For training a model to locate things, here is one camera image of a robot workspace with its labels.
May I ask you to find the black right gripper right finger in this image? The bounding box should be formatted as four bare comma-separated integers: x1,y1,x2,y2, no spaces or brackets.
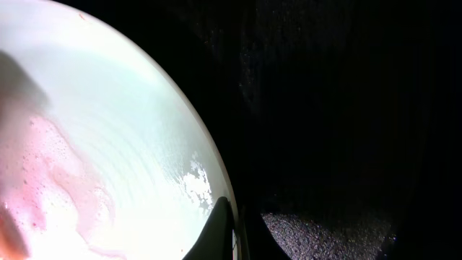
262,213,397,260

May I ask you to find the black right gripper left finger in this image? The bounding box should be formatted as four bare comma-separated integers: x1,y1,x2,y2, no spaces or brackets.
183,196,240,260

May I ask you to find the light green plate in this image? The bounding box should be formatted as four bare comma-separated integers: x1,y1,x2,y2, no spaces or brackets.
1,1,237,260

